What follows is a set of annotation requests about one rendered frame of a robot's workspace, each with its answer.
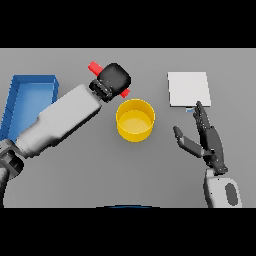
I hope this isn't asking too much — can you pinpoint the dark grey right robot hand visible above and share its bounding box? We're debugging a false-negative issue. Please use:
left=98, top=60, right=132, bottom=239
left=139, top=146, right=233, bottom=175
left=172, top=100, right=230, bottom=177

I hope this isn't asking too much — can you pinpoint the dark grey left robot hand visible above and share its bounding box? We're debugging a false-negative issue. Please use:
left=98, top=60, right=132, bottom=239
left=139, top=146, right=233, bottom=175
left=88, top=62, right=132, bottom=103

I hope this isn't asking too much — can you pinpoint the yellow bowl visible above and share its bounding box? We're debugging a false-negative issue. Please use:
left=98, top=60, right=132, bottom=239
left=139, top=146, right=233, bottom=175
left=115, top=98, right=156, bottom=143

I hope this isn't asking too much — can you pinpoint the pale square measuring scale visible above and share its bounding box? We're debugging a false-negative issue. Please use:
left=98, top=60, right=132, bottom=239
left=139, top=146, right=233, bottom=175
left=167, top=71, right=212, bottom=113

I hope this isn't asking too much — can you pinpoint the blue tray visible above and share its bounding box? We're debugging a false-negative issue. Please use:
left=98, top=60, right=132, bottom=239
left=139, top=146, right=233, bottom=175
left=0, top=74, right=60, bottom=142

